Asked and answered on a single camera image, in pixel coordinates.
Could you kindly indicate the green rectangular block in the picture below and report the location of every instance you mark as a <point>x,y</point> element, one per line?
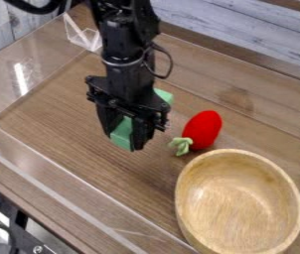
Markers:
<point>120,136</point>

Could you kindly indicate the brown wooden bowl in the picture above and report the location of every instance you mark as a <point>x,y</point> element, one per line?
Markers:
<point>238,204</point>

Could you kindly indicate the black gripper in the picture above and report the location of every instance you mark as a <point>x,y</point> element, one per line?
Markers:
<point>120,98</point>

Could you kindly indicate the clear acrylic corner bracket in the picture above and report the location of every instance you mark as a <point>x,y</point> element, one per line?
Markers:
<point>86,38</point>

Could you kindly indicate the clear acrylic tray wall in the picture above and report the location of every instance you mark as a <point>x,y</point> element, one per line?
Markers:
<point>104,198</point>

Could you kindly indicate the red plush strawberry toy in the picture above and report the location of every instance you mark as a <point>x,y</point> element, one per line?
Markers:
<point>200,133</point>

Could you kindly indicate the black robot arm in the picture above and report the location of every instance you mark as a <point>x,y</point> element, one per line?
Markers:
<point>129,25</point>

